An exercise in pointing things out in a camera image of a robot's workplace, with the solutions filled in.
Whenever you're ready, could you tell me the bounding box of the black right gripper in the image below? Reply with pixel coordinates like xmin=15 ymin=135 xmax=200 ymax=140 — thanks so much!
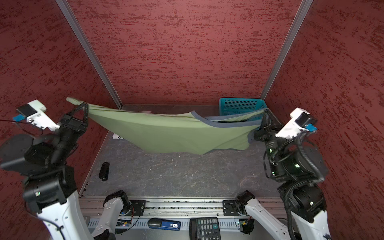
xmin=252 ymin=107 xmax=288 ymax=175

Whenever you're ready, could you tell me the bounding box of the aluminium corner post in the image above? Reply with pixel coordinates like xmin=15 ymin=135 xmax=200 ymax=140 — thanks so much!
xmin=260 ymin=0 xmax=313 ymax=101
xmin=56 ymin=0 xmax=124 ymax=109

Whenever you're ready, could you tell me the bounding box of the small black object on table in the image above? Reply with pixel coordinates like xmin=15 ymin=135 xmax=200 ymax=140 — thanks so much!
xmin=99 ymin=162 xmax=110 ymax=182

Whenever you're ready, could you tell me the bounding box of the small circuit board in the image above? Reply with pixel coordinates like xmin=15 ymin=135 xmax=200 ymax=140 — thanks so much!
xmin=116 ymin=219 xmax=132 ymax=228
xmin=239 ymin=220 xmax=255 ymax=235

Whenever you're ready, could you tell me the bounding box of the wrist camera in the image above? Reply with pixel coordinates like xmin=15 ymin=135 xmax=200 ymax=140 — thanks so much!
xmin=275 ymin=108 xmax=317 ymax=140
xmin=13 ymin=100 xmax=60 ymax=132

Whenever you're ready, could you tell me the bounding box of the right small circuit board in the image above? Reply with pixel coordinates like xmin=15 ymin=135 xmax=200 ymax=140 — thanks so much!
xmin=239 ymin=220 xmax=255 ymax=235

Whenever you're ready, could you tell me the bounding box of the aluminium corner post left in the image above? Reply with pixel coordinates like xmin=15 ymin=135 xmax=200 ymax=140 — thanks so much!
xmin=56 ymin=0 xmax=124 ymax=109

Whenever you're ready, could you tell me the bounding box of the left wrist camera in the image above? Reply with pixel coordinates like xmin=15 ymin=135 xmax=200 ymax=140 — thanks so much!
xmin=13 ymin=100 xmax=60 ymax=132

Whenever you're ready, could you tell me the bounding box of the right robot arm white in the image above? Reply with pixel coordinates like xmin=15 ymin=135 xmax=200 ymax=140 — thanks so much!
xmin=235 ymin=108 xmax=332 ymax=240

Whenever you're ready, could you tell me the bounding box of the aluminium corner post right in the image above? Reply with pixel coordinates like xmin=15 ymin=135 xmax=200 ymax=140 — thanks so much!
xmin=260 ymin=0 xmax=313 ymax=101

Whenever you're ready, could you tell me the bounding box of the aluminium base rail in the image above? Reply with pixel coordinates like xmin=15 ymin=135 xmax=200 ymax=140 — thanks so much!
xmin=77 ymin=196 xmax=289 ymax=218

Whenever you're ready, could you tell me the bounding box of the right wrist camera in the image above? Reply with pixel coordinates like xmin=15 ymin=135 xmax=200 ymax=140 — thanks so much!
xmin=275 ymin=108 xmax=317 ymax=140

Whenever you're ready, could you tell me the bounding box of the teal plastic basket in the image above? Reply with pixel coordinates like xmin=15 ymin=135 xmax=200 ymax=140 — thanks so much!
xmin=219 ymin=98 xmax=268 ymax=122

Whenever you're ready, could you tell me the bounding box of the white perforated cable strip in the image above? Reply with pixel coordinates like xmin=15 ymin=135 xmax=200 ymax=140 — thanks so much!
xmin=88 ymin=218 xmax=240 ymax=231

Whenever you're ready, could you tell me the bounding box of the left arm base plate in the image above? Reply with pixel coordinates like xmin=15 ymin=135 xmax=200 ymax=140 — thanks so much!
xmin=130 ymin=200 xmax=147 ymax=216

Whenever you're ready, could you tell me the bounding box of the black calculator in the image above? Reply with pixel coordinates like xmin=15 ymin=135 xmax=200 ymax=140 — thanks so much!
xmin=189 ymin=217 xmax=222 ymax=240

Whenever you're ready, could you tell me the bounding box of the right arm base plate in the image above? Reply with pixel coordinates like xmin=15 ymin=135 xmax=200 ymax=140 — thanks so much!
xmin=222 ymin=200 xmax=239 ymax=217

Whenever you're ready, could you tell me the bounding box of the blue black stapler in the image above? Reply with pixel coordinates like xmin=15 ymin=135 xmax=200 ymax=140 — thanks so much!
xmin=148 ymin=218 xmax=181 ymax=231

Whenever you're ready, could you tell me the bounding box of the left small circuit board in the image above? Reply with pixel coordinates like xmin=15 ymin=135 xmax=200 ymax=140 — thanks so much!
xmin=116 ymin=219 xmax=132 ymax=228

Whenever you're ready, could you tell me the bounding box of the white tank top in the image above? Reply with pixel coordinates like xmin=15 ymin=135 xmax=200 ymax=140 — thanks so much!
xmin=113 ymin=134 xmax=123 ymax=140

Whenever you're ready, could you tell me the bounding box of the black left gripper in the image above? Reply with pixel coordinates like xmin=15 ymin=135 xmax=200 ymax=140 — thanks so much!
xmin=50 ymin=101 xmax=91 ymax=162

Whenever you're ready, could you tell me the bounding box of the green grey tank top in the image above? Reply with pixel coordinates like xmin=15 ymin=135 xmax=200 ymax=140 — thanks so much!
xmin=65 ymin=96 xmax=268 ymax=156

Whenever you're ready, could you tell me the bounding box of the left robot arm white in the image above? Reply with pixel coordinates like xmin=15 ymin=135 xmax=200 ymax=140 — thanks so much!
xmin=1 ymin=100 xmax=134 ymax=240

